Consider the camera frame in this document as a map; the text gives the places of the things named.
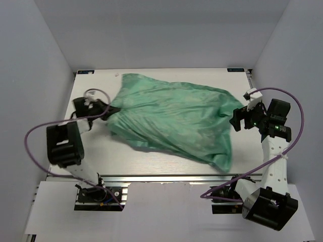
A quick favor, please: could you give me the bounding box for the purple cable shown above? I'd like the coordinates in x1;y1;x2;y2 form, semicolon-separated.
24;88;125;211
200;87;304;201

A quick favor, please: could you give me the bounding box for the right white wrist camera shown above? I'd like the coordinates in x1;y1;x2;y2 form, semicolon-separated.
243;88;263;111

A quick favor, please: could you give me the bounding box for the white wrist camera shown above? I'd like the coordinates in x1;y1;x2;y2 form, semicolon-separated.
83;90;96;106
243;88;263;111

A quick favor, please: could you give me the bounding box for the aluminium table front rail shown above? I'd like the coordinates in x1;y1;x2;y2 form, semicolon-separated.
47;173;286;185

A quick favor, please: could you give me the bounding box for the left blue corner label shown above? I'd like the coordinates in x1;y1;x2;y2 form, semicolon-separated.
77;70;94;75

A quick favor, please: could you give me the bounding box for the right blue corner label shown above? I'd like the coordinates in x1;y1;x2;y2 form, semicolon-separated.
227;68;245;73

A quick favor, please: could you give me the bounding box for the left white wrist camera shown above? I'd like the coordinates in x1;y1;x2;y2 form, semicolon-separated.
83;90;96;106

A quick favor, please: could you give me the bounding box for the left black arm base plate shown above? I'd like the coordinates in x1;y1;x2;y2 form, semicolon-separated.
74;185;125;212

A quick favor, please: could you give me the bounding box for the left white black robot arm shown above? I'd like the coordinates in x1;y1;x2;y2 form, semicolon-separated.
46;97;121;201

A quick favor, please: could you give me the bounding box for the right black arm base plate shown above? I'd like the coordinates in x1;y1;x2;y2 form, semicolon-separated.
210;185;256;214

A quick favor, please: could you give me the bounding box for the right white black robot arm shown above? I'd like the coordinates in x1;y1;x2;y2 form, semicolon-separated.
228;99;298;231

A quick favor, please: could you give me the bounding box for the blue corner label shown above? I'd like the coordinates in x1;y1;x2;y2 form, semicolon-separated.
77;70;94;75
227;68;245;73

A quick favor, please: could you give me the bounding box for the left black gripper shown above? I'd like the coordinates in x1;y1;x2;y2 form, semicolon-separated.
86;98;120;121

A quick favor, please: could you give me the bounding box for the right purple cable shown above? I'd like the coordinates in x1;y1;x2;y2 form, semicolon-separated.
200;87;304;201

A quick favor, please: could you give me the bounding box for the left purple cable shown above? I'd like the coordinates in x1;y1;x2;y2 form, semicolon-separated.
24;88;125;211

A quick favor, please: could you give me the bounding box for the light blue pillowcase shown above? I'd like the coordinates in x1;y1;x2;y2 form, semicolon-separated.
106;73;243;172

